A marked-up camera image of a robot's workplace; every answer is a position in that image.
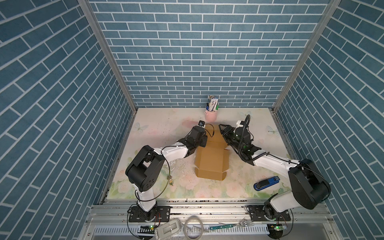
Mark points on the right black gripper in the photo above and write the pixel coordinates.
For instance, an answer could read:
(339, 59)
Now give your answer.
(227, 132)

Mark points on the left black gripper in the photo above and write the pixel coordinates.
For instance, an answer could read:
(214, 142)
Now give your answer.
(204, 137)

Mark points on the brown cardboard paper box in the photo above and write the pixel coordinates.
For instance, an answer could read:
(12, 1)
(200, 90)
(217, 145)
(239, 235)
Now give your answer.
(212, 161)

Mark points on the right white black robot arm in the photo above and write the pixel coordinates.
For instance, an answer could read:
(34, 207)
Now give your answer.
(308, 186)

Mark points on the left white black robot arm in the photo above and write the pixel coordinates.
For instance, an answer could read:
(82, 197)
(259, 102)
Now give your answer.
(145, 168)

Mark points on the pink pen holder cup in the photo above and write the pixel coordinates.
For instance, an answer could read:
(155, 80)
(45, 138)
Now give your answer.
(211, 116)

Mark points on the floral table mat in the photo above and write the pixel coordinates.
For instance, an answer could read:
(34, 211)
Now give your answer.
(159, 127)

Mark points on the blue black stapler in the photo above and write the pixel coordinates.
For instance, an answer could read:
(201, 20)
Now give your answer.
(266, 183)

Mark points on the white plastic device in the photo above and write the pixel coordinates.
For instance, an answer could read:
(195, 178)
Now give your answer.
(168, 229)

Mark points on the silver fork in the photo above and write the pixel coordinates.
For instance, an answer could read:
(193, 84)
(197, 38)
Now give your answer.
(244, 223)

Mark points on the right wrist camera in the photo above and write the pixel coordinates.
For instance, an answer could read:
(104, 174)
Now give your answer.
(240, 124)

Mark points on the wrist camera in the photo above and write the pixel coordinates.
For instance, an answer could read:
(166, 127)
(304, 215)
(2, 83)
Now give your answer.
(240, 124)
(201, 124)

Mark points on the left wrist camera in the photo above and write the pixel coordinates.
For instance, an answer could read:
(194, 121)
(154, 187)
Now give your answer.
(201, 124)

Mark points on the aluminium frame rail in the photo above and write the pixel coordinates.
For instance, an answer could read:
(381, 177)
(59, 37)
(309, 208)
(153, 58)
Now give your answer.
(110, 221)

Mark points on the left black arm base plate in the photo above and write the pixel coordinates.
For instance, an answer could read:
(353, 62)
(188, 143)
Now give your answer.
(157, 213)

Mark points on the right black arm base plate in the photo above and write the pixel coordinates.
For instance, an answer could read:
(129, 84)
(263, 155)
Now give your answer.
(259, 213)

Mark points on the green handled tool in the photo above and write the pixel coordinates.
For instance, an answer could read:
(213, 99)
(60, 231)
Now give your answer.
(221, 227)

